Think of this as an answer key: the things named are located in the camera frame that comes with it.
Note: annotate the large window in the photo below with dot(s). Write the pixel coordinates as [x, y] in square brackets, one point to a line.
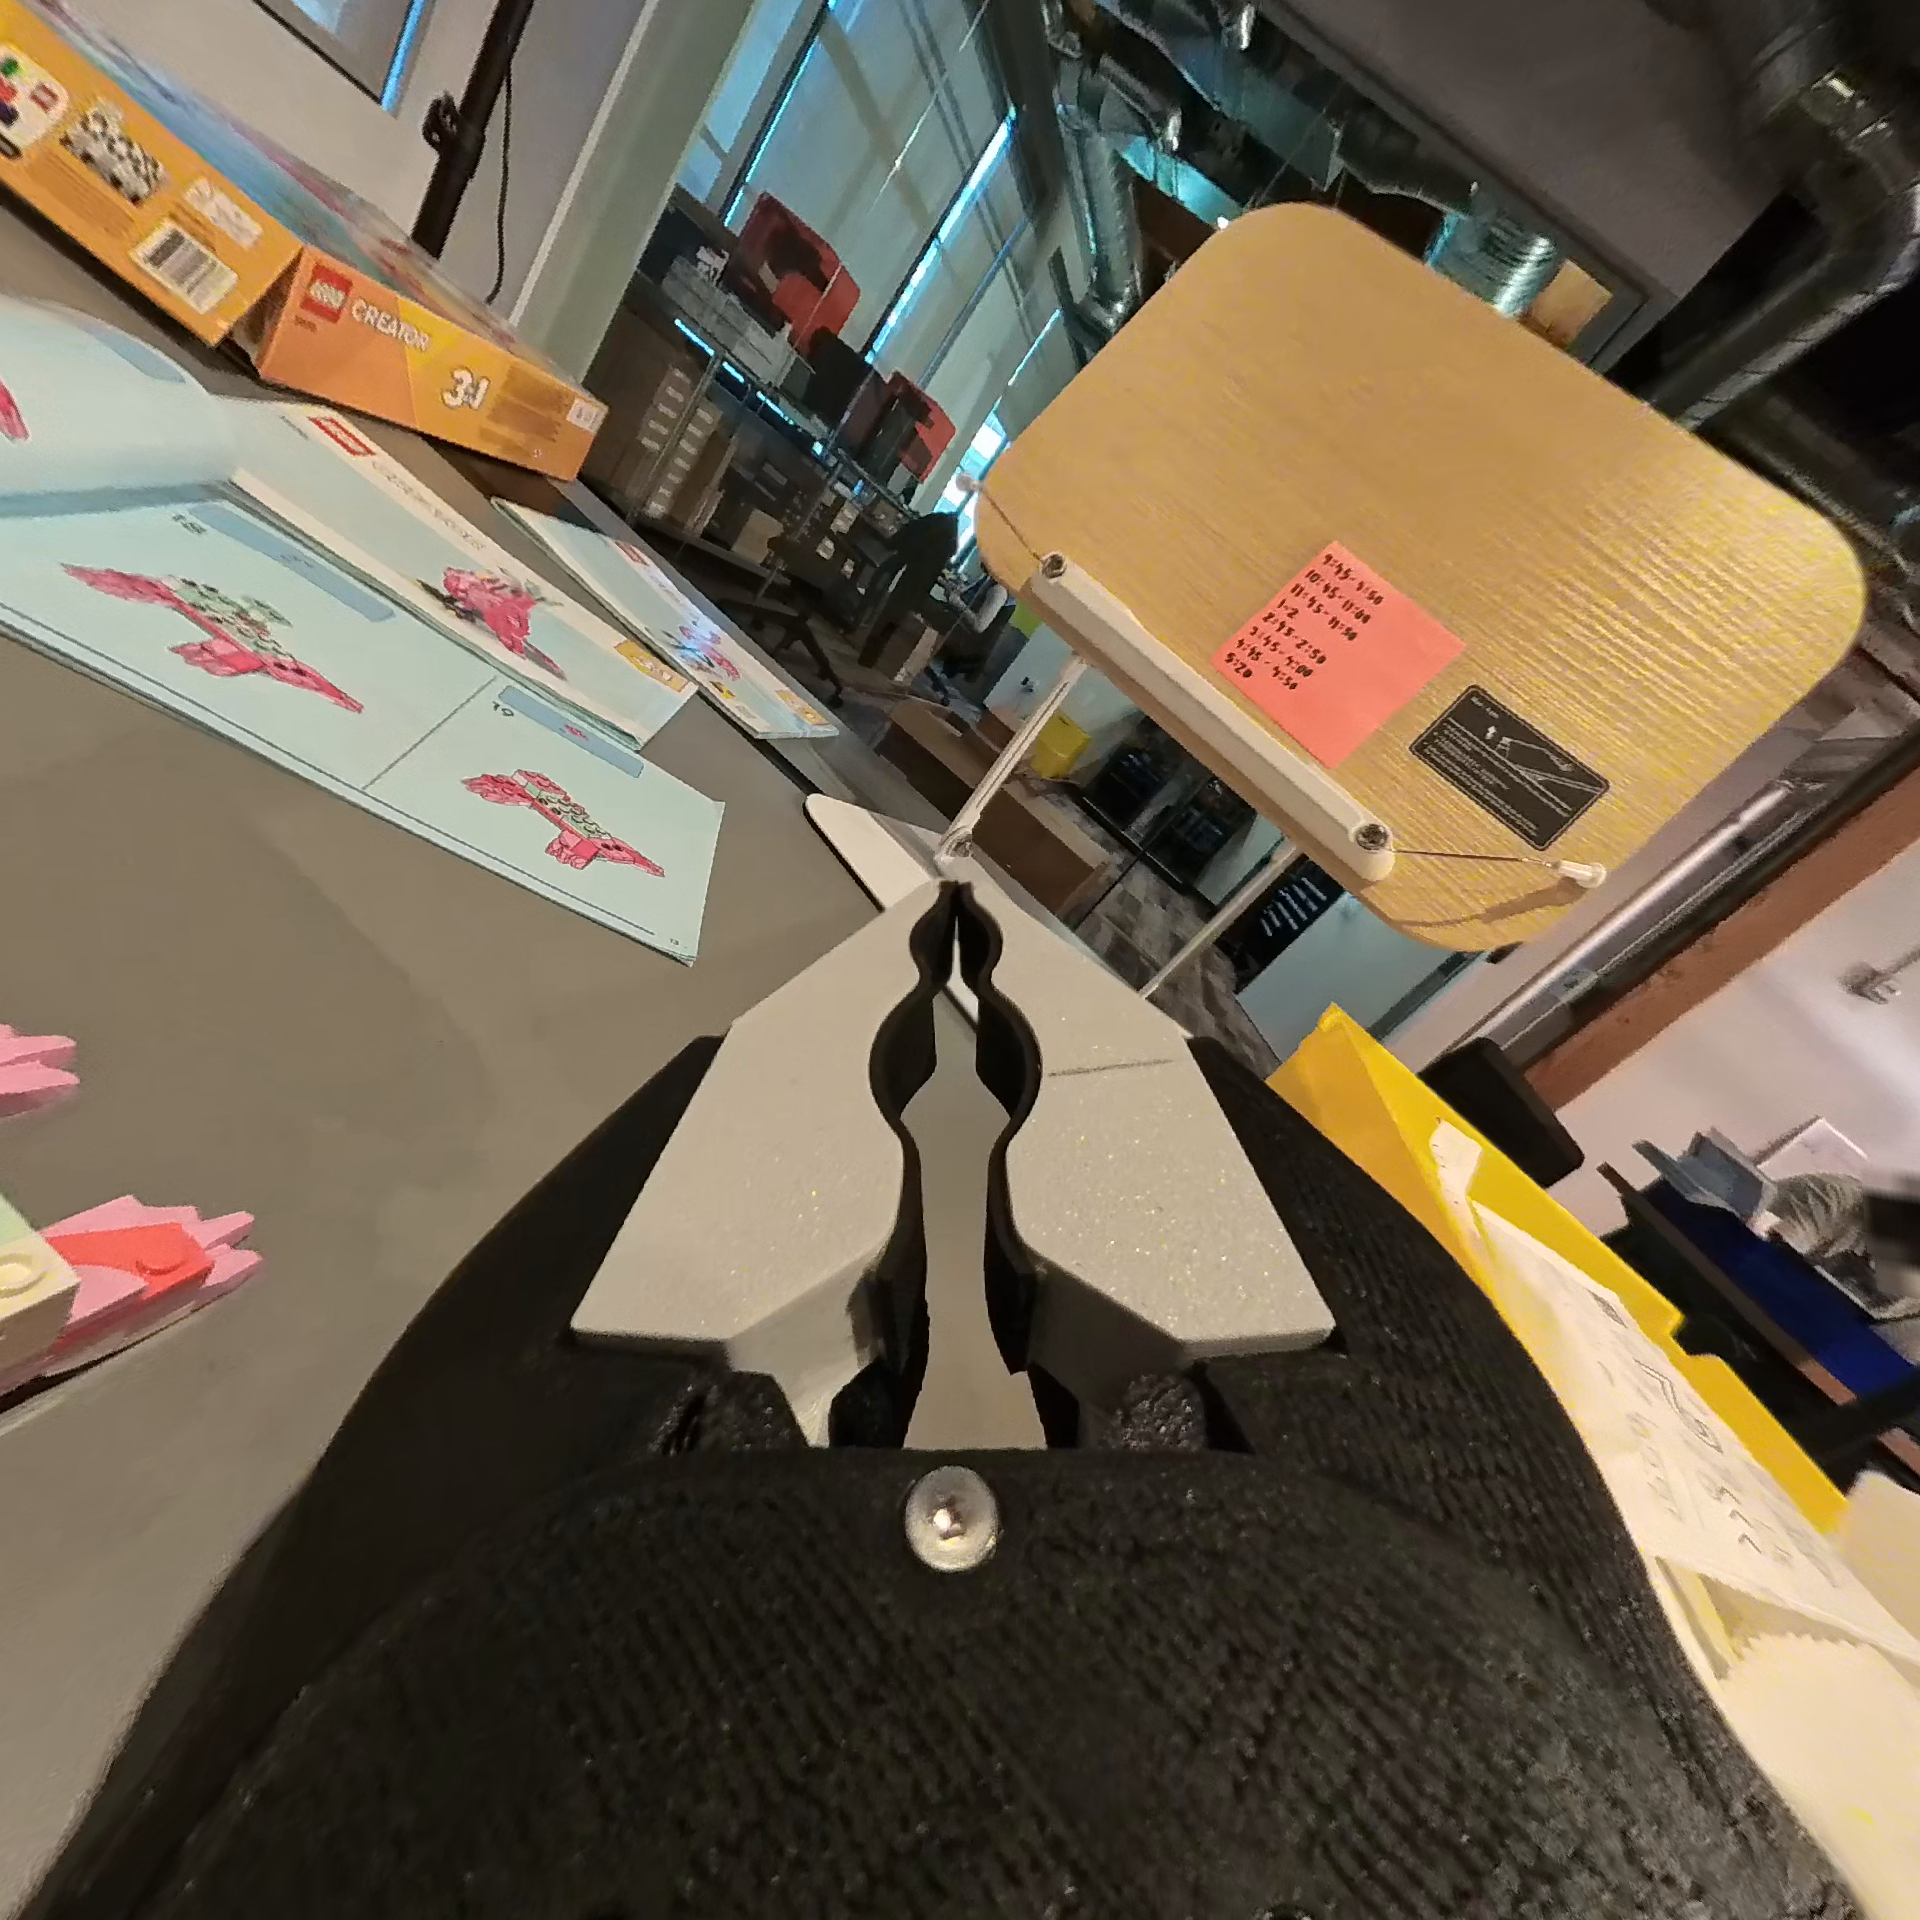
[361, 36]

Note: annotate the black ceiling duct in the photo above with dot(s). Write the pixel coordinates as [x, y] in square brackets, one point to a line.
[1816, 163]

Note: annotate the small yellow box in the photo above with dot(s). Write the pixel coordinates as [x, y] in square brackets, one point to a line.
[1063, 742]

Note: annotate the grey desk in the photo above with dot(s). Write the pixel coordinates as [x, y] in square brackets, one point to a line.
[302, 973]

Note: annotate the pale paper bag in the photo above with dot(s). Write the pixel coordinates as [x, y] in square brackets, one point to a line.
[1816, 1725]

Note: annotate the pink brick model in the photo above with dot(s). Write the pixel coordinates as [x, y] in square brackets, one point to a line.
[136, 1274]

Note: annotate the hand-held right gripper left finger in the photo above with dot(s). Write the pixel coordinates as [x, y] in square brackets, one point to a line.
[718, 1199]

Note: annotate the drawer cabinet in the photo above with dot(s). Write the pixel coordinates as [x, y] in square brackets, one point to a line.
[673, 418]

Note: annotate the silver ventilation duct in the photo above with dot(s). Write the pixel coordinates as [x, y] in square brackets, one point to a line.
[1112, 163]

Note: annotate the red storage box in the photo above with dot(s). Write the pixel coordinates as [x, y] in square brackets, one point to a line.
[918, 418]
[796, 269]

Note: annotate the wooden panel desk lamp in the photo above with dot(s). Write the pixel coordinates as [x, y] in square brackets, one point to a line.
[1425, 436]

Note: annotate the papers in yellow bin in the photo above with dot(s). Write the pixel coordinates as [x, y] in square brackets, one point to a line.
[1649, 1396]

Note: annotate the yellow plastic bin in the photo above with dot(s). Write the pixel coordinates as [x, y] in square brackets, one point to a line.
[1380, 1124]

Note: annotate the blue storage bin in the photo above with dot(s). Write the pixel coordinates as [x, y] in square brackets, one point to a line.
[1770, 1274]

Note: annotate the pink sticky note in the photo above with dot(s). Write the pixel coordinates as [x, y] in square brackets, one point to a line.
[1336, 645]

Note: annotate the orange toy brick box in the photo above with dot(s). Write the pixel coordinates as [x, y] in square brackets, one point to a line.
[376, 337]

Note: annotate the black warning label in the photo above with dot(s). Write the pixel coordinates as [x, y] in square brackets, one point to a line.
[1507, 769]

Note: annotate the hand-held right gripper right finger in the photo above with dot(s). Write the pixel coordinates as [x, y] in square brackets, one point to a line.
[1171, 1199]

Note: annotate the black tripod stand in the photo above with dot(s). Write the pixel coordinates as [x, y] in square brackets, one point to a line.
[466, 136]

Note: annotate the open light blue instruction booklet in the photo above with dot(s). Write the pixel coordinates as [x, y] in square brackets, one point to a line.
[226, 630]

